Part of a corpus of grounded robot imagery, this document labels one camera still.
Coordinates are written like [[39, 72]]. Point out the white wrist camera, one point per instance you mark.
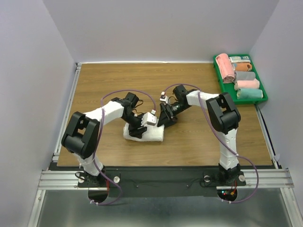
[[149, 119], [164, 98]]

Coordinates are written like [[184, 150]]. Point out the grey rolled towel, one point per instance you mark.
[[244, 75]]

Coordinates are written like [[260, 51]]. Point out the teal rolled towel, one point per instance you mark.
[[249, 93]]

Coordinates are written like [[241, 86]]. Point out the long pink rolled towel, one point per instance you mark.
[[225, 67]]

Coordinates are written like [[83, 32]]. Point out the aluminium frame rail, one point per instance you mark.
[[57, 179]]

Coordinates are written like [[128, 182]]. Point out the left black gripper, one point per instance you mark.
[[133, 132]]

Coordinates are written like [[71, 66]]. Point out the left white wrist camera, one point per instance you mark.
[[149, 119]]

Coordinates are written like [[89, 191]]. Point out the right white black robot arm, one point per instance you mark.
[[222, 116]]

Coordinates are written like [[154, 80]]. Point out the white blue patterned towel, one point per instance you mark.
[[240, 59]]

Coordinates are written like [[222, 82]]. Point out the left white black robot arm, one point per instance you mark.
[[82, 134]]

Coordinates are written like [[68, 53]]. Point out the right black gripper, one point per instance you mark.
[[166, 118]]

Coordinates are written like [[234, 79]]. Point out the orange rolled towel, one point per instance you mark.
[[243, 66]]

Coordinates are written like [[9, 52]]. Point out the short pink rolled towel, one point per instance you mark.
[[253, 84]]

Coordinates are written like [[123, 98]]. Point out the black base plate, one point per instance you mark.
[[156, 181]]

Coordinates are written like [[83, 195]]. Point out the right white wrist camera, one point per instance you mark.
[[164, 98]]

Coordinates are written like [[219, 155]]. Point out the green plastic basket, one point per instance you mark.
[[229, 87]]

